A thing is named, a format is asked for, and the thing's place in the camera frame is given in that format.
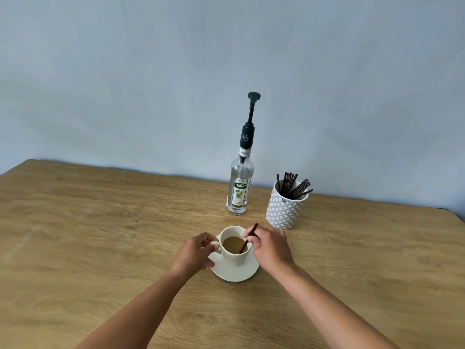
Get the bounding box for person's left hand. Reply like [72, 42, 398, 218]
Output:
[170, 232, 221, 279]

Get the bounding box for person's right hand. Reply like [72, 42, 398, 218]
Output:
[242, 226, 296, 276]

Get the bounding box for dark brown stirrer stick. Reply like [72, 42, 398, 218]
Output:
[239, 223, 259, 254]

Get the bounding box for white coffee cup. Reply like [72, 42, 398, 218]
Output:
[210, 225, 254, 267]

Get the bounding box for person's left forearm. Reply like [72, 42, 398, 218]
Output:
[74, 266, 190, 349]

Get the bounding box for person's right forearm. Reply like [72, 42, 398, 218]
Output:
[277, 264, 400, 349]

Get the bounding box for milky coffee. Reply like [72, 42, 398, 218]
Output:
[222, 236, 245, 253]

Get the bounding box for white saucer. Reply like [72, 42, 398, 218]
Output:
[208, 234, 261, 283]

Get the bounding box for white patterned ceramic holder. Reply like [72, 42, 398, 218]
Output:
[265, 180, 309, 231]

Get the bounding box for clear glass syrup bottle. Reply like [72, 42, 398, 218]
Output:
[227, 147, 256, 216]

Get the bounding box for bunch of brown stirrers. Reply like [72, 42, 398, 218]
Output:
[276, 172, 314, 200]

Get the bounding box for black bottle pump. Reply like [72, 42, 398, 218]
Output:
[241, 92, 262, 150]

